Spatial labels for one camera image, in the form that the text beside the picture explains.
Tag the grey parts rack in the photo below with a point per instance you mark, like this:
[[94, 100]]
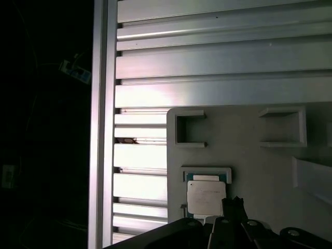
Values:
[[246, 160]]

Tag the silver green CPU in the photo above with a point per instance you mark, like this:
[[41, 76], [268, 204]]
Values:
[[205, 197]]

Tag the white power strip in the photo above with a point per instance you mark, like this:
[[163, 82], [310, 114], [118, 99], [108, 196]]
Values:
[[77, 72]]

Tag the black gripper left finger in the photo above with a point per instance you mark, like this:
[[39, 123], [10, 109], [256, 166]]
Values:
[[225, 233]]

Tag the small white box device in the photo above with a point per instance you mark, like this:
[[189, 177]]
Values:
[[7, 175]]

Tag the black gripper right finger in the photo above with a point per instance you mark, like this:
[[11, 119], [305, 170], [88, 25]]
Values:
[[254, 236]]

